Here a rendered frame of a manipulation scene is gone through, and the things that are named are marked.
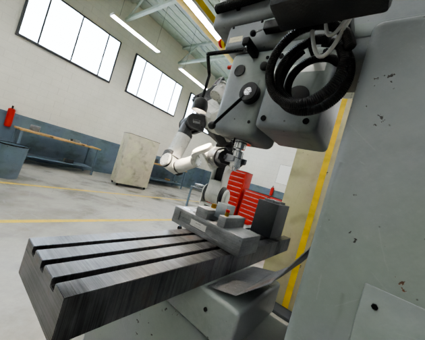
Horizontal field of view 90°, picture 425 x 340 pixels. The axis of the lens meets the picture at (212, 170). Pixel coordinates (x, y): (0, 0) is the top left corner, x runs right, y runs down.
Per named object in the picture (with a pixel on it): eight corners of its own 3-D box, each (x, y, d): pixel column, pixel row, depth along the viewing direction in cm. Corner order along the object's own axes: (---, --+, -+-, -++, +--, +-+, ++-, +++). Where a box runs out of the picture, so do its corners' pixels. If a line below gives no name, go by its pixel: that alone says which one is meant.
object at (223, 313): (125, 264, 85) (133, 236, 85) (185, 253, 113) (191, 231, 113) (226, 359, 55) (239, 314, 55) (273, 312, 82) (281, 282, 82)
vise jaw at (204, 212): (194, 214, 86) (197, 205, 86) (216, 214, 97) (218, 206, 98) (206, 220, 82) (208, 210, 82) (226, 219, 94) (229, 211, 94)
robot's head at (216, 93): (212, 103, 124) (208, 90, 117) (219, 94, 129) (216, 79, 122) (222, 104, 121) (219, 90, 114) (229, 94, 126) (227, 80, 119)
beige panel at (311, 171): (244, 293, 229) (303, 90, 232) (259, 285, 261) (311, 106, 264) (292, 326, 197) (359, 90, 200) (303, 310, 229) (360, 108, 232)
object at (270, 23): (247, 34, 72) (251, 23, 72) (252, 42, 75) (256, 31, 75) (282, 27, 65) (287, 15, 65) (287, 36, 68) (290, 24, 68)
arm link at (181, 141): (153, 162, 118) (172, 129, 123) (169, 173, 128) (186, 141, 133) (165, 166, 111) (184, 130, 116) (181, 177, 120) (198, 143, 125)
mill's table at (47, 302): (17, 272, 47) (28, 237, 47) (253, 235, 146) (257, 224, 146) (49, 348, 33) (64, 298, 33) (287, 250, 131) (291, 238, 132)
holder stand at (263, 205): (249, 229, 120) (259, 195, 121) (263, 228, 138) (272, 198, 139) (269, 238, 113) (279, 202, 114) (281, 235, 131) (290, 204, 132)
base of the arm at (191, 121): (181, 137, 134) (176, 119, 132) (199, 133, 139) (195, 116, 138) (190, 133, 120) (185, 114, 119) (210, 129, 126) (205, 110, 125)
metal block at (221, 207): (213, 216, 85) (218, 202, 86) (221, 216, 90) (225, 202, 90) (224, 220, 82) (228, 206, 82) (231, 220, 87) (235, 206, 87)
